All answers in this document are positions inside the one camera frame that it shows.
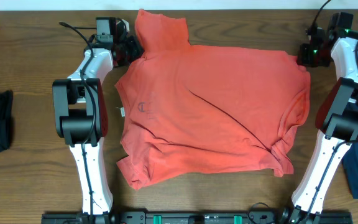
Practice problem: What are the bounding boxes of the red printed t-shirt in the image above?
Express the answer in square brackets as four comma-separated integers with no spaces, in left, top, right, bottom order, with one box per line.
[116,10,310,190]

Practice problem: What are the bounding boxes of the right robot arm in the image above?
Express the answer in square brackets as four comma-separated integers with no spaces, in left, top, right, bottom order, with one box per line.
[277,28,358,223]

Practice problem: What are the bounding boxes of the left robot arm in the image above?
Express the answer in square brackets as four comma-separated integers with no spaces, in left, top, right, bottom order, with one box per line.
[42,36,143,223]

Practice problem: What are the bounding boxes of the left black cable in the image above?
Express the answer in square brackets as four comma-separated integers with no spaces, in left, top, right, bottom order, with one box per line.
[58,21,104,224]

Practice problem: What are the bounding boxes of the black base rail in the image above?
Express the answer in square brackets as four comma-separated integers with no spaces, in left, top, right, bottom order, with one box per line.
[41,211,353,224]

